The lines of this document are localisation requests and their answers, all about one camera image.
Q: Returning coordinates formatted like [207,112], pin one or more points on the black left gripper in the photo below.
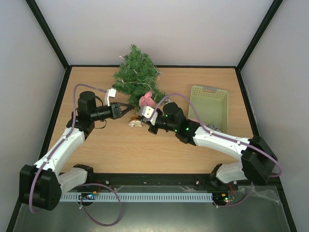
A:
[115,107]

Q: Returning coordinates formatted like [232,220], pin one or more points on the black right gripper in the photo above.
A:
[152,125]

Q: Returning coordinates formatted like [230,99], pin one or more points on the snowman ornament brown hat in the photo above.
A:
[135,121]

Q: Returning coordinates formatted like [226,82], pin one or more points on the pink felt bow ornament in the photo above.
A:
[147,100]

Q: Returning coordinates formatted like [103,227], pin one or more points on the small green christmas tree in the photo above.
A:
[135,91]

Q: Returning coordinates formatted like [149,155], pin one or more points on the clear led string lights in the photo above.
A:
[137,68]

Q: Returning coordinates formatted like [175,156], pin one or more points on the green perforated plastic basket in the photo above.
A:
[212,105]

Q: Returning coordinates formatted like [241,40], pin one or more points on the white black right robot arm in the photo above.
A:
[255,159]

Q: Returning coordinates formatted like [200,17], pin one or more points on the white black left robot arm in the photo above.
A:
[42,184]

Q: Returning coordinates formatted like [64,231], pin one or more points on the pink ornament in basket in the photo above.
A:
[194,120]

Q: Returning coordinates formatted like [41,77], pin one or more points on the silver star ornament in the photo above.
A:
[211,126]

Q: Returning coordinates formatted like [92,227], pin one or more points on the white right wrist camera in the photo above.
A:
[149,115]

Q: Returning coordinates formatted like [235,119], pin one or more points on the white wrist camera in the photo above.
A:
[149,115]
[110,93]

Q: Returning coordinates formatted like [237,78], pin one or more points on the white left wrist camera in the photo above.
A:
[110,93]

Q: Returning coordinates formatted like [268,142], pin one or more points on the black front mounting rail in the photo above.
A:
[200,180]

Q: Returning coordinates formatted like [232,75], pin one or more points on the light blue slotted cable duct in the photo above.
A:
[139,197]

